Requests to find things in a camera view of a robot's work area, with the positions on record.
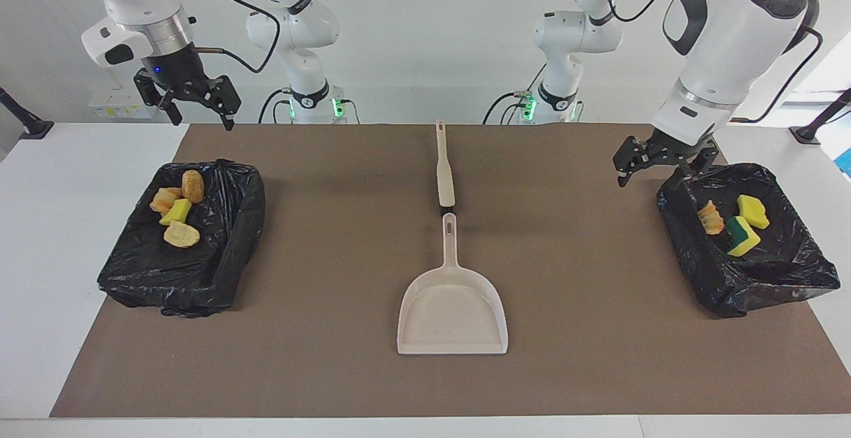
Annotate orange striped sponge chunk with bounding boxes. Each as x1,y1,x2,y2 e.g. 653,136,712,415
163,220,201,249
150,187,182,215

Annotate large yellow sponge piece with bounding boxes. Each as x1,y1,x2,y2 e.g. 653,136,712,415
736,194,771,230

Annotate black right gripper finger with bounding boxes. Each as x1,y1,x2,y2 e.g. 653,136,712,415
133,69,183,126
189,76,242,132

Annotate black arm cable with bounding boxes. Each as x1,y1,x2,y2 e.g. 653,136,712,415
176,0,281,74
602,0,824,124

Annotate beige hand brush black bristles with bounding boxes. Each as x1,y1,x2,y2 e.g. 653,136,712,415
435,120,457,217

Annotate black stand with base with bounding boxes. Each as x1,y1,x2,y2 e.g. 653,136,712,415
789,88,851,146
0,87,55,140

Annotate black base power cable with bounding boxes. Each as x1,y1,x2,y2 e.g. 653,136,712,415
258,88,293,124
483,62,549,124

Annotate beige plastic dustpan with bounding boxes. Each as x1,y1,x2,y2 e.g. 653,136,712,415
397,213,509,356

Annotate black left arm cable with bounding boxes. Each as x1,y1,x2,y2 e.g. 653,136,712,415
602,0,824,124

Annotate brown bread-like sponge chunk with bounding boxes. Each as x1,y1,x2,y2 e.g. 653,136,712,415
181,169,205,204

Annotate brown table mat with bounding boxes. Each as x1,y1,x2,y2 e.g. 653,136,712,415
50,124,851,419

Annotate pale beige sponge chunk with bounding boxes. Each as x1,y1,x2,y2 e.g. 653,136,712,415
697,200,725,235

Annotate green and yellow sponge piece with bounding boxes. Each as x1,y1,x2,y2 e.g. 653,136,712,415
724,216,761,257

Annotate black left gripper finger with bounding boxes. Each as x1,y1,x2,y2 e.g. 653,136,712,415
612,136,660,188
677,142,721,178

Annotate small yellow sponge piece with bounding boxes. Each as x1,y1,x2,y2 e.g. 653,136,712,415
158,199,193,227

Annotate bin lined with black bag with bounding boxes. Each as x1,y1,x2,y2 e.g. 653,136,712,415
97,159,267,319
656,162,842,319

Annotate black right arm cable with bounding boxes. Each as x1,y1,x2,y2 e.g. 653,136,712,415
176,0,281,74

